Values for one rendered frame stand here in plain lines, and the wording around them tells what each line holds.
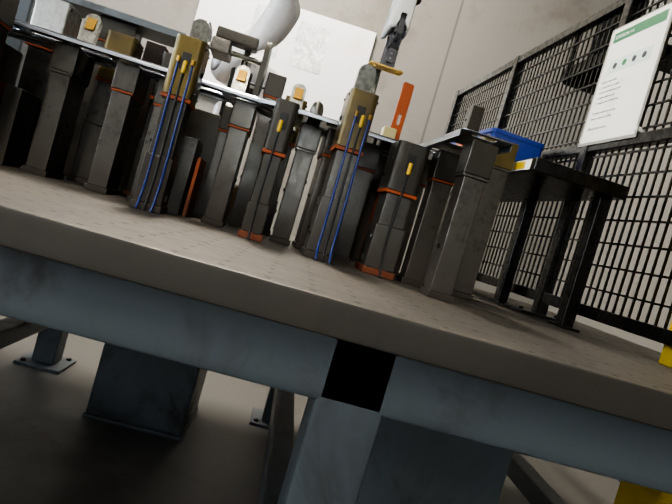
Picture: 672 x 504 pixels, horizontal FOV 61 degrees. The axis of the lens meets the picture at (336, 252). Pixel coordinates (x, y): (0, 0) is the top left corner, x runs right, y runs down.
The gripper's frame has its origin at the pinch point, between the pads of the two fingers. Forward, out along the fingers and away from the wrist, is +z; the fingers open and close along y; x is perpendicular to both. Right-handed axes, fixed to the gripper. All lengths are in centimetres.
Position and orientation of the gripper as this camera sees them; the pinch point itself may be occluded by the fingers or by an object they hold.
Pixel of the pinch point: (388, 59)
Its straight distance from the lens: 144.0
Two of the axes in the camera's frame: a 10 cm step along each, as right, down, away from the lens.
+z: -2.8, 9.6, 0.4
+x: 9.5, 2.7, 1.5
